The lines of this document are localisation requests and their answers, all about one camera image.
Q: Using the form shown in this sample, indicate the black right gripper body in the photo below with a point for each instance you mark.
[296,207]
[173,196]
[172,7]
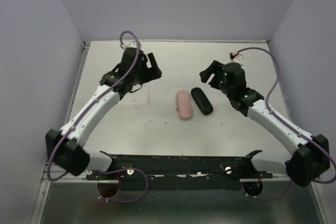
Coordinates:
[218,82]

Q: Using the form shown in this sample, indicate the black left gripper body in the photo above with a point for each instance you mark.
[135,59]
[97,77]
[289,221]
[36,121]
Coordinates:
[140,75]

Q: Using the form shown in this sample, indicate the black glasses case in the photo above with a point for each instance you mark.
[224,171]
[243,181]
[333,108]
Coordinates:
[202,101]

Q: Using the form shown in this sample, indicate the pink glasses case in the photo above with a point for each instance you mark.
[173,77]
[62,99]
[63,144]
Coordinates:
[184,106]

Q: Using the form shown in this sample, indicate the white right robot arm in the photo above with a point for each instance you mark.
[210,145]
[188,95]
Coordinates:
[307,157]

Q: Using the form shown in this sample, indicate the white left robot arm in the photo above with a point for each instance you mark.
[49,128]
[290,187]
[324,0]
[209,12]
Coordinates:
[65,147]

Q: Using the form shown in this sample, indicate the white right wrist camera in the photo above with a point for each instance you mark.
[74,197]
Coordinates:
[236,57]

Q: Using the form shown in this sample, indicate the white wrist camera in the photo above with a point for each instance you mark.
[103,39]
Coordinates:
[236,57]
[129,44]

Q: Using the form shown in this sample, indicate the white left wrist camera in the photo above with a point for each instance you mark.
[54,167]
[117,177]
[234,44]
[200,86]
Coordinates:
[129,44]

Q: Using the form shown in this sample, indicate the aluminium table frame rail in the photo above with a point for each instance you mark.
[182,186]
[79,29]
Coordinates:
[86,46]

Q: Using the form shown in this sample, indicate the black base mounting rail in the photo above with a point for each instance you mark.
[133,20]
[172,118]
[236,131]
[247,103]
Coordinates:
[169,173]

